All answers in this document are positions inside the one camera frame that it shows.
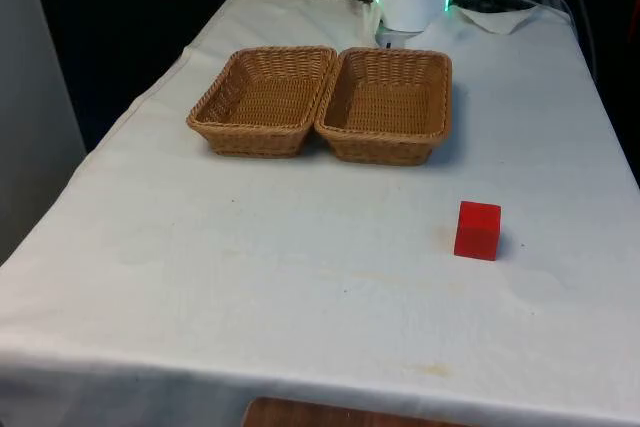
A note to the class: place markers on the wicker basket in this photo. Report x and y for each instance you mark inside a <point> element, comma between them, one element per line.
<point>387,107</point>
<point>260,102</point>

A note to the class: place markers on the red cube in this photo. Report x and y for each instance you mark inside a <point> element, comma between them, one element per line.
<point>477,232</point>

